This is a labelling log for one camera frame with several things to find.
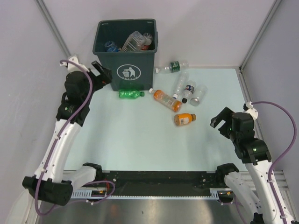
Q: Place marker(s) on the orange juice bottle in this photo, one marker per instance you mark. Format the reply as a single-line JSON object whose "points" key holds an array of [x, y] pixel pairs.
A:
{"points": [[184, 119]]}

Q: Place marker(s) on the red label water bottle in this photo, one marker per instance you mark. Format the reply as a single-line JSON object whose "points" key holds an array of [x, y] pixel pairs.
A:
{"points": [[149, 38]]}

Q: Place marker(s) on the orange tea bottle white cap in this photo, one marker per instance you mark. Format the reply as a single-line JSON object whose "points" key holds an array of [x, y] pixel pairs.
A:
{"points": [[166, 100]]}

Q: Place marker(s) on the pepsi label clear bottle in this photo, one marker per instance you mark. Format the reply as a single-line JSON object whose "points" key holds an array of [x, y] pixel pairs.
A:
{"points": [[188, 91]]}

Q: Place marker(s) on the dark green plastic bin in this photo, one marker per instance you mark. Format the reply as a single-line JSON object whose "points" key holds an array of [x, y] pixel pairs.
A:
{"points": [[130, 70]]}

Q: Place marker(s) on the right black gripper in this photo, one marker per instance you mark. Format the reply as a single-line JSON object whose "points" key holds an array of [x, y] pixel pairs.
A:
{"points": [[226, 115]]}

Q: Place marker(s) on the clear bottle white cap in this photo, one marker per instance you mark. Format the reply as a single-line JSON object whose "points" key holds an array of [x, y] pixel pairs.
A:
{"points": [[179, 84]]}

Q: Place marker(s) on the green label clear bottle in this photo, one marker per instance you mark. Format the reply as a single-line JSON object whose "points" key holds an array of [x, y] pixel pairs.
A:
{"points": [[172, 67]]}

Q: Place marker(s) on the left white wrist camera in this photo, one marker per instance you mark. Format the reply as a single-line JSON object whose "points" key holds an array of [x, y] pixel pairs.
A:
{"points": [[72, 64]]}

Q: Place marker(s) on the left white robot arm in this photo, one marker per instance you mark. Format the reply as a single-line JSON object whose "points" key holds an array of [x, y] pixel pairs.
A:
{"points": [[48, 183]]}

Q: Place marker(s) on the clear cup silver base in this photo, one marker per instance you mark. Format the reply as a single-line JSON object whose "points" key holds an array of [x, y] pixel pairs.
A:
{"points": [[198, 95]]}

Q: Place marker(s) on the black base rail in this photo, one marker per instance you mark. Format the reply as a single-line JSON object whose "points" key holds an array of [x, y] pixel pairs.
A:
{"points": [[164, 183]]}

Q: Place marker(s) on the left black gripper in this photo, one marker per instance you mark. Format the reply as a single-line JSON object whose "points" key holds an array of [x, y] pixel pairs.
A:
{"points": [[104, 78]]}

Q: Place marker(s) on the blue label water bottle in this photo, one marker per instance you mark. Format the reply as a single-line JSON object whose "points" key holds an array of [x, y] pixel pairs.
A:
{"points": [[110, 46]]}

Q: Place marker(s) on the large clear bottle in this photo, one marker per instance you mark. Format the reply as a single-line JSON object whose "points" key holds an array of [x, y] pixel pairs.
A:
{"points": [[134, 42]]}

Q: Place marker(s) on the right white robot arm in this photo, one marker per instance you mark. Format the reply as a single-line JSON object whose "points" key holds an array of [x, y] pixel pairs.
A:
{"points": [[265, 204]]}

